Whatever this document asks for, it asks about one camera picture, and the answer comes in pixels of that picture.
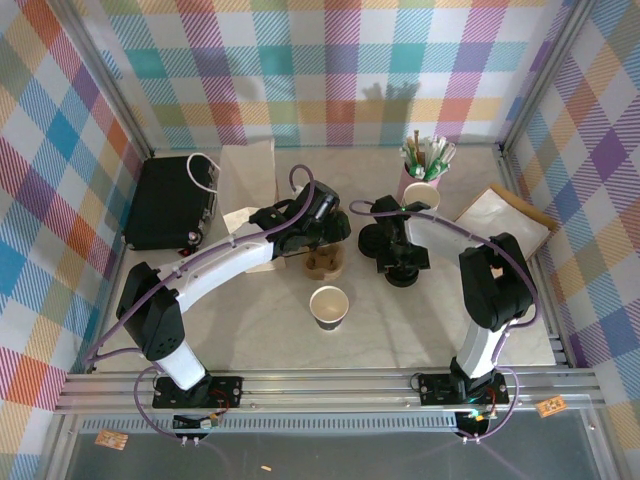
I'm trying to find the black hard carrying case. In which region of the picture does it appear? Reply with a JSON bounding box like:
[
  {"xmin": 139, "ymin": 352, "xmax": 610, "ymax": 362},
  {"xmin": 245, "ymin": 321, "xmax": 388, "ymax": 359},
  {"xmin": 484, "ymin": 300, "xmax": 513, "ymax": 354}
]
[{"xmin": 123, "ymin": 156, "xmax": 221, "ymax": 252}]

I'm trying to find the white paper bag with handles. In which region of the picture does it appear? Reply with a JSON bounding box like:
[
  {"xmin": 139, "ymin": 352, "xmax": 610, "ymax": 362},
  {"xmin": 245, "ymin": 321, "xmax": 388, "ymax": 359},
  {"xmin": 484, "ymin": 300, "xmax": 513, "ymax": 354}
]
[{"xmin": 187, "ymin": 138, "xmax": 287, "ymax": 275}]

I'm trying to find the stack of white napkins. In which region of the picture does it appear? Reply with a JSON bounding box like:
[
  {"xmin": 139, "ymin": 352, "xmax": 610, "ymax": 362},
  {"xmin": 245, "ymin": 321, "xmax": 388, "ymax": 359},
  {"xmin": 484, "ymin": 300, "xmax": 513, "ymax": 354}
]
[{"xmin": 455, "ymin": 192, "xmax": 549, "ymax": 251}]

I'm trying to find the aluminium frame post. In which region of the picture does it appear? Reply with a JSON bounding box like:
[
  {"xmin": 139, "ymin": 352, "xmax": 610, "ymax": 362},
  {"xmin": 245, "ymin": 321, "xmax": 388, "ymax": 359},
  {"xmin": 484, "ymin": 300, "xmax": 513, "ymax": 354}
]
[
  {"xmin": 58, "ymin": 0, "xmax": 156, "ymax": 157},
  {"xmin": 497, "ymin": 0, "xmax": 599, "ymax": 159}
]

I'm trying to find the black paper coffee cup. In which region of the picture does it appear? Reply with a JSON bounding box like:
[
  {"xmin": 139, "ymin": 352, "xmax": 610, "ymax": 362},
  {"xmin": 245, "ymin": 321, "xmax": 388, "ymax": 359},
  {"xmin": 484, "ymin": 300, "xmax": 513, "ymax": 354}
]
[{"xmin": 308, "ymin": 284, "xmax": 350, "ymax": 332}]

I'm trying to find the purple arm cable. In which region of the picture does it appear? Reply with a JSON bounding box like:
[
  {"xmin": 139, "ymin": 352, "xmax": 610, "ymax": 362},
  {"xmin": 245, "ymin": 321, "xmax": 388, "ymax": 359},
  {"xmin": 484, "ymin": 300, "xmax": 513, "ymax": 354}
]
[
  {"xmin": 83, "ymin": 164, "xmax": 317, "ymax": 442},
  {"xmin": 348, "ymin": 199, "xmax": 541, "ymax": 444}
]

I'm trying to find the stack of black cup lids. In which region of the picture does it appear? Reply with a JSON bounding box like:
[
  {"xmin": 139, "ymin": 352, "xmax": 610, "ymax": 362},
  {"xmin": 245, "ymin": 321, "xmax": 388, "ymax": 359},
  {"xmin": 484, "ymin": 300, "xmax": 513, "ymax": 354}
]
[{"xmin": 357, "ymin": 222, "xmax": 387, "ymax": 260}]

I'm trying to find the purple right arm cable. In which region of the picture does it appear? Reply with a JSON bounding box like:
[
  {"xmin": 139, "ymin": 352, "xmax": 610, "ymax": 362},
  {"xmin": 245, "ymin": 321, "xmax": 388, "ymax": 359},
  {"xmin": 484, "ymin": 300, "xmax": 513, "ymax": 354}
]
[{"xmin": 348, "ymin": 199, "xmax": 541, "ymax": 444}]

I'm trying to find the grey slotted cable duct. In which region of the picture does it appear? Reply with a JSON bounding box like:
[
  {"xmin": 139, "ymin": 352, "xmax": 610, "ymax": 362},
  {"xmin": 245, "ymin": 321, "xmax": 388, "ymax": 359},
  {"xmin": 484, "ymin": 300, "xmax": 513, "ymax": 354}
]
[{"xmin": 79, "ymin": 412, "xmax": 464, "ymax": 434}]

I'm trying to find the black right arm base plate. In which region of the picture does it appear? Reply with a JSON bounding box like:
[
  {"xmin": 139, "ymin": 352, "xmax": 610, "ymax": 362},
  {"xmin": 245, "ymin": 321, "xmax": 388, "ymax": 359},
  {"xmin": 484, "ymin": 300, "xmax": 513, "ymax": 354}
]
[{"xmin": 418, "ymin": 373, "xmax": 510, "ymax": 406}]

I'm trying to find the pink cylindrical holder cup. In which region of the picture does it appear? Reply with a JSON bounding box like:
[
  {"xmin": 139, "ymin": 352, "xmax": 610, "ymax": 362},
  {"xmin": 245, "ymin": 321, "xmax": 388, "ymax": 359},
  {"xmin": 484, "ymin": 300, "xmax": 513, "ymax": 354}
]
[{"xmin": 397, "ymin": 160, "xmax": 442, "ymax": 201}]

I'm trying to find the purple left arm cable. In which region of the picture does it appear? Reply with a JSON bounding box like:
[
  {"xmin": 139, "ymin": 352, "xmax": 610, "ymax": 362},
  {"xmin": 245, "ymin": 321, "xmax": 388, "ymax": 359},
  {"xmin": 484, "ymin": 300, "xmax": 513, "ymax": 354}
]
[{"xmin": 83, "ymin": 164, "xmax": 317, "ymax": 442}]

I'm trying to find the aluminium mounting rail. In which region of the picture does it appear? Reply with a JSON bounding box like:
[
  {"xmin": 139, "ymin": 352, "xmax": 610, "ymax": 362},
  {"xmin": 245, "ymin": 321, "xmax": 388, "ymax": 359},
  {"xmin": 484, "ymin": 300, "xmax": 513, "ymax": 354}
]
[{"xmin": 52, "ymin": 369, "xmax": 609, "ymax": 415}]

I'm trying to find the plaid patterned backdrop panel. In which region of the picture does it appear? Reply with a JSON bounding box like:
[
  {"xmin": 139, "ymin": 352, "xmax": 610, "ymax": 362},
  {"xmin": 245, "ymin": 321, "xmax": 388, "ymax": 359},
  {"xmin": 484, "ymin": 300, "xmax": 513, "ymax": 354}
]
[
  {"xmin": 504, "ymin": 0, "xmax": 640, "ymax": 480},
  {"xmin": 0, "ymin": 0, "xmax": 151, "ymax": 480},
  {"xmin": 79, "ymin": 0, "xmax": 571, "ymax": 149}
]

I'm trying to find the brown cardboard napkin tray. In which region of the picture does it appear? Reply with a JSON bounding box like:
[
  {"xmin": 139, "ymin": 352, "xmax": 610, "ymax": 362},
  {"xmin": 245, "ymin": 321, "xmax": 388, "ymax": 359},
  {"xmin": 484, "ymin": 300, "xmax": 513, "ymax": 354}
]
[{"xmin": 453, "ymin": 183, "xmax": 560, "ymax": 262}]

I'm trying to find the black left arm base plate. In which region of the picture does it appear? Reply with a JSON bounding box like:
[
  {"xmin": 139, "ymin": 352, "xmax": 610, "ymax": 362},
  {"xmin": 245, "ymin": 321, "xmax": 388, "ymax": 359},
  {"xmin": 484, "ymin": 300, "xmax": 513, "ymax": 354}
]
[{"xmin": 152, "ymin": 374, "xmax": 245, "ymax": 409}]

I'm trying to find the stack of paper cups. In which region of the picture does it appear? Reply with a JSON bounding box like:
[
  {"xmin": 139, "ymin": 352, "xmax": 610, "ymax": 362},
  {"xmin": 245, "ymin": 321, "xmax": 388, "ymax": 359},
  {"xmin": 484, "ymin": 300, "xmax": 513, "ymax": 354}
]
[{"xmin": 402, "ymin": 181, "xmax": 443, "ymax": 217}]

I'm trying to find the small green circuit board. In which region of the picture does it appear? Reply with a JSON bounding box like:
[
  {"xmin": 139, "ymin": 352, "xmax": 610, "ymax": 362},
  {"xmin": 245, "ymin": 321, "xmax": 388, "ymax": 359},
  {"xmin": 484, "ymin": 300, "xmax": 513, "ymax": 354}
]
[
  {"xmin": 459, "ymin": 408, "xmax": 497, "ymax": 426},
  {"xmin": 173, "ymin": 412, "xmax": 221, "ymax": 431}
]

